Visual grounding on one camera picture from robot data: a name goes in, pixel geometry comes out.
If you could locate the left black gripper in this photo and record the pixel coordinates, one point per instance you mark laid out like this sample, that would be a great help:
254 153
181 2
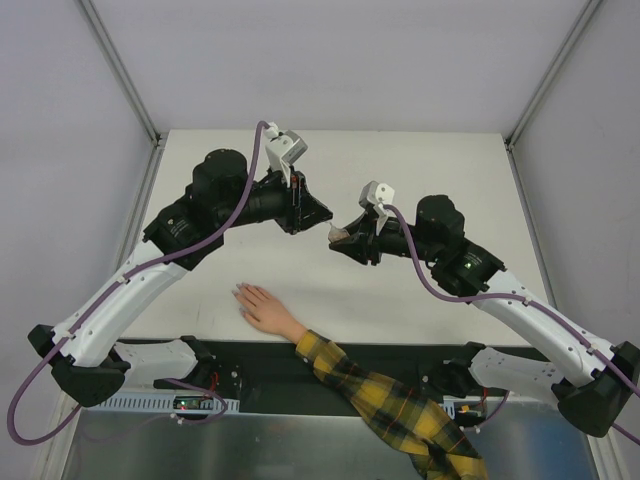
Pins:
298 203

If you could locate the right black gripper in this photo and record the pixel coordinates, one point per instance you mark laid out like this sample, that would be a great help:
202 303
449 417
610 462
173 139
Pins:
371 240

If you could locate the glitter nail polish bottle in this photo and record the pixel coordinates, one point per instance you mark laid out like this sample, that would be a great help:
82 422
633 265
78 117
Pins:
337 235

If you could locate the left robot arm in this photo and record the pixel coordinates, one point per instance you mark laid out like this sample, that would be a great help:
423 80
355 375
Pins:
89 362

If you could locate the yellow plaid sleeve forearm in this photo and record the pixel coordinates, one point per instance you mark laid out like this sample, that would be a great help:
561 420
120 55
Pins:
399 415

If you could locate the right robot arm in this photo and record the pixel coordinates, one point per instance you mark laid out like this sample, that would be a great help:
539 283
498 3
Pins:
586 378

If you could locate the mannequin hand with painted nails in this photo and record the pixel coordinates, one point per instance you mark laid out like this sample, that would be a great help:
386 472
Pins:
267 314

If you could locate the green circuit board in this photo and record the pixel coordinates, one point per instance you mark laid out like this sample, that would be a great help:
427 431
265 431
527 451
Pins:
193 403

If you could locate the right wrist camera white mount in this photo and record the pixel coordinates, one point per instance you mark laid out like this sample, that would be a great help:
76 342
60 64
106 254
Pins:
375 196

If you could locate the left aluminium frame post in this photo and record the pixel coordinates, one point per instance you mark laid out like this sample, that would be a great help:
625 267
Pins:
99 31

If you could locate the aluminium frame post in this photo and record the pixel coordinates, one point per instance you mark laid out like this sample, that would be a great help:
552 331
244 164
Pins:
99 31
578 29

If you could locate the right aluminium frame post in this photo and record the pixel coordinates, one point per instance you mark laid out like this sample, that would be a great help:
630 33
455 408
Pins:
578 29

